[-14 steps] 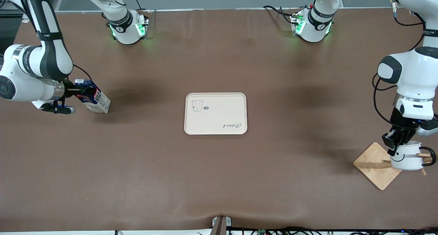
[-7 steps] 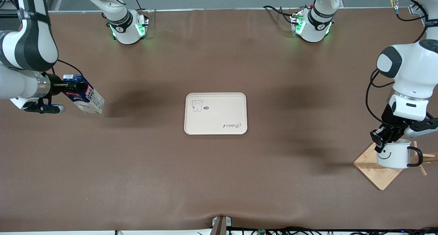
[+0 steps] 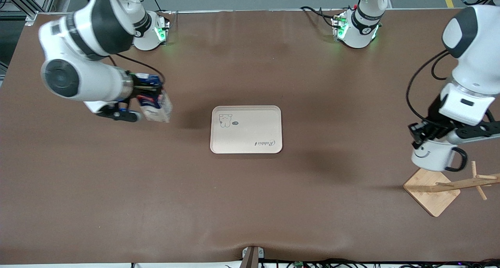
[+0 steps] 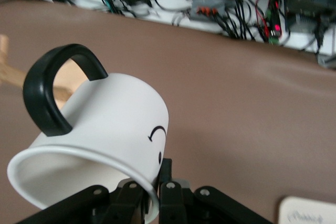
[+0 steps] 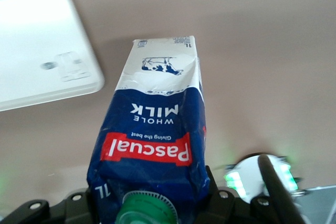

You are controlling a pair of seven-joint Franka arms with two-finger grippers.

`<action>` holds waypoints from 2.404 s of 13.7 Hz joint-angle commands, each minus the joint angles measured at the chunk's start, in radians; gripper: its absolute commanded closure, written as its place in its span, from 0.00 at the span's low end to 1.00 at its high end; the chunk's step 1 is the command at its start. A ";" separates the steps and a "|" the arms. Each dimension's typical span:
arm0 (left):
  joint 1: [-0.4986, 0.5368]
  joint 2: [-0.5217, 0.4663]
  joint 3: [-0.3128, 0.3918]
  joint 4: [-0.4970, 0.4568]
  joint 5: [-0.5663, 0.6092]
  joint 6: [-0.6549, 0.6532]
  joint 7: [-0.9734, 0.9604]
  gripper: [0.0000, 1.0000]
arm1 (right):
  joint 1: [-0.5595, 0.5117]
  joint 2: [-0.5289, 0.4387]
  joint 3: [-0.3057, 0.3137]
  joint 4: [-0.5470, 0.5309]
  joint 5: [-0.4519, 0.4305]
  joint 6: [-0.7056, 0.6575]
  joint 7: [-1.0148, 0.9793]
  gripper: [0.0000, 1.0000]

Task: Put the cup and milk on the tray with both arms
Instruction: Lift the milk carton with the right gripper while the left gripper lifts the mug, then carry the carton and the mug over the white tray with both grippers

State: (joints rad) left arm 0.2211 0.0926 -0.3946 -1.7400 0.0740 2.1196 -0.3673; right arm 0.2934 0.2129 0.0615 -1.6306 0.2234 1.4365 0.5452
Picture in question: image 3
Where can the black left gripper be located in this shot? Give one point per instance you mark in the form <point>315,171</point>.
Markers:
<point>433,114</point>

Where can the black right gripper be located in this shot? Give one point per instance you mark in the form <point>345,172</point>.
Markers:
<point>141,89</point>

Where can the blue milk carton green cap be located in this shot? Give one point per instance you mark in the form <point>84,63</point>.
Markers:
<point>158,109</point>

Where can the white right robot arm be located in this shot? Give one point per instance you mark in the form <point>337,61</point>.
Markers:
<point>86,53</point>

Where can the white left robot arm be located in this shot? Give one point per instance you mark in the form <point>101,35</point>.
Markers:
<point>472,57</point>

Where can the cream rectangular tray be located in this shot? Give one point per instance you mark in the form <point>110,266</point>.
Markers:
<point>246,129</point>

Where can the wooden mug tree stand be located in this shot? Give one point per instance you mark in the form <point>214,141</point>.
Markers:
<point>429,192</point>

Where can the brown table cover mat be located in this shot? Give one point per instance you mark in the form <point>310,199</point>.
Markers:
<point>250,205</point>

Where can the small green circuit board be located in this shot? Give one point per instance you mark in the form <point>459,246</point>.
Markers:
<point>299,264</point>

